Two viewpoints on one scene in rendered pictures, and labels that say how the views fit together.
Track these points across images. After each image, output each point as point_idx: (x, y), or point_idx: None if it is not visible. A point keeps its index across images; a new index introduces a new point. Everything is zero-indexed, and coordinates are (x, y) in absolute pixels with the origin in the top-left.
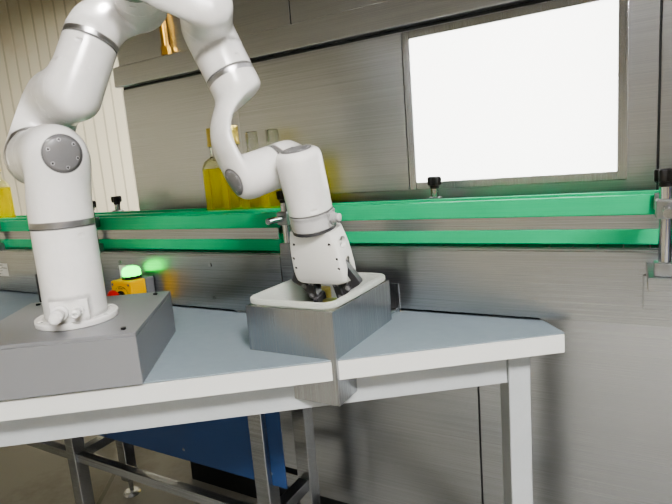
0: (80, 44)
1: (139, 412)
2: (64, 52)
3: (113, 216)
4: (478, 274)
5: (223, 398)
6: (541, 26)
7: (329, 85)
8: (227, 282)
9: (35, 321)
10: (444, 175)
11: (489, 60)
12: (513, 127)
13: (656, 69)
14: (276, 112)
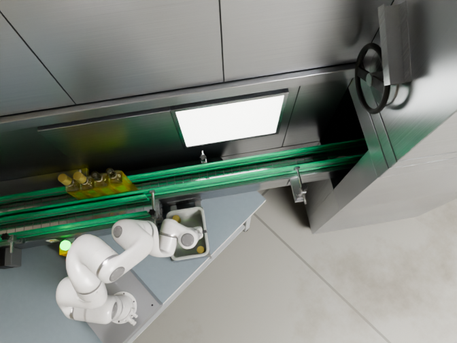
0: (98, 292)
1: None
2: (93, 299)
3: (5, 219)
4: (233, 190)
5: None
6: (248, 103)
7: (124, 129)
8: None
9: (115, 322)
10: (200, 143)
11: (222, 113)
12: (234, 128)
13: (293, 104)
14: (86, 141)
